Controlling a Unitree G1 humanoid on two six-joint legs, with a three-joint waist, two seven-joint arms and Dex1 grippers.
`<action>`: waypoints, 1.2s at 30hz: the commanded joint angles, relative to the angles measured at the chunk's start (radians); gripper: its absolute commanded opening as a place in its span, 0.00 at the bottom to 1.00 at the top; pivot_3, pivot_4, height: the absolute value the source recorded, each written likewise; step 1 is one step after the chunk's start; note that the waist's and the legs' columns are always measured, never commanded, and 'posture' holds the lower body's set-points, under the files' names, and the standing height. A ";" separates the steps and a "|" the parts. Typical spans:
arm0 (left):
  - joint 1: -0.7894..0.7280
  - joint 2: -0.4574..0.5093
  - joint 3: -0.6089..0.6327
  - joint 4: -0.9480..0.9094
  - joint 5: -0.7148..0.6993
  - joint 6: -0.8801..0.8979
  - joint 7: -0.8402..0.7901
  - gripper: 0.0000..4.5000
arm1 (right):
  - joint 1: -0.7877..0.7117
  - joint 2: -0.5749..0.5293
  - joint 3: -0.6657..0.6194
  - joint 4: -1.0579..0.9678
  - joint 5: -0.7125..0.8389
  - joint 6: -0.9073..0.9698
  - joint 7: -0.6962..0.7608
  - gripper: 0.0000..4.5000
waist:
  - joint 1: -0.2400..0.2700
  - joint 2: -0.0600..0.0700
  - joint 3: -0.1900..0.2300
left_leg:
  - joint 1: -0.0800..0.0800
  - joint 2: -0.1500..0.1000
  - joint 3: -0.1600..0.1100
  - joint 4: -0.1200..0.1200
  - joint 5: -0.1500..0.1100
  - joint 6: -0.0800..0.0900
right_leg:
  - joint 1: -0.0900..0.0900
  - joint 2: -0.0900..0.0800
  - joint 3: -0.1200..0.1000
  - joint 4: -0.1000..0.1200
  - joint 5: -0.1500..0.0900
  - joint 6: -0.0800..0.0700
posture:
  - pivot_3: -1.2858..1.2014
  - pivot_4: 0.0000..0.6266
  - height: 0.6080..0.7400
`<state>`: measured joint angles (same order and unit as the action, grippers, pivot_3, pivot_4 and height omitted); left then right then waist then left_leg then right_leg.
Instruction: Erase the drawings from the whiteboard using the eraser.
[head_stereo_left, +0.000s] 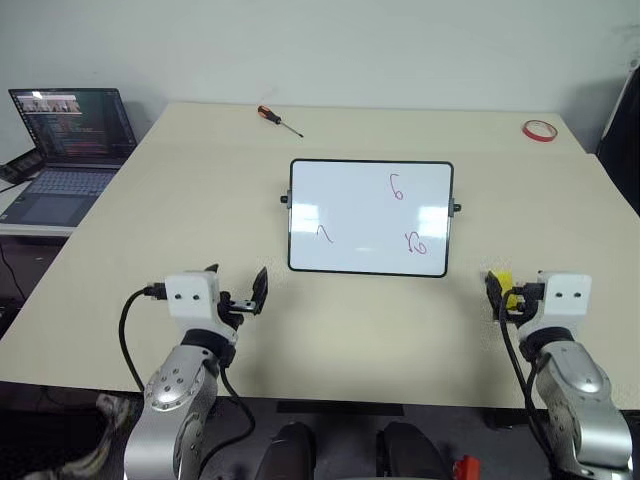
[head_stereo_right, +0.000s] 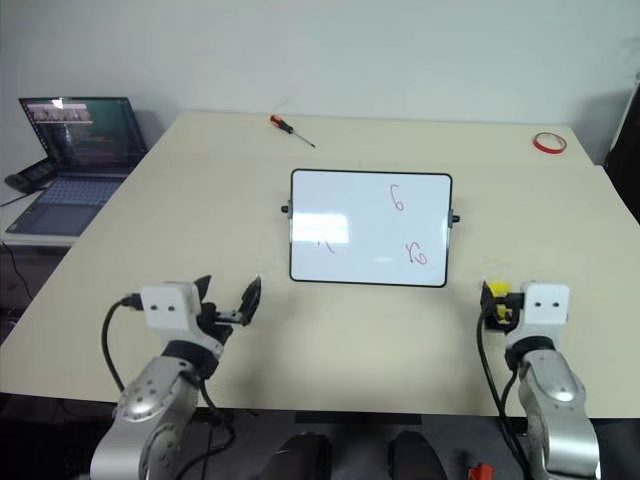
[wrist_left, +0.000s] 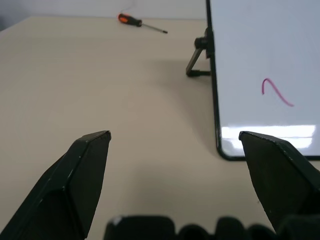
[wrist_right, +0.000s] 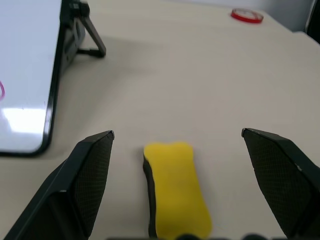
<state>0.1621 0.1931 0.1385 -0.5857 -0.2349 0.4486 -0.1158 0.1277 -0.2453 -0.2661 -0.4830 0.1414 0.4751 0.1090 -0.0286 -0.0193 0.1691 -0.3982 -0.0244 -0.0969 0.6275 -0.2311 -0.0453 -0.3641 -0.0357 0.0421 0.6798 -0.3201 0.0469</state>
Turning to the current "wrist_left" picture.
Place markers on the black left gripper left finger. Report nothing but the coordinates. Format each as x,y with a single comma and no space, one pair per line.
67,185

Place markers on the black folding whiteboard stand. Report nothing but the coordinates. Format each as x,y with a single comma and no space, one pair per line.
198,53

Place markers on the black-framed whiteboard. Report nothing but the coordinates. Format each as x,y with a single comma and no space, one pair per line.
262,62

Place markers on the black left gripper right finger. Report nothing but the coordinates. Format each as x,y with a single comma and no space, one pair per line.
277,180

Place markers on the orange and black screwdriver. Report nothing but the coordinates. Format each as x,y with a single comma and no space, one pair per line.
130,20

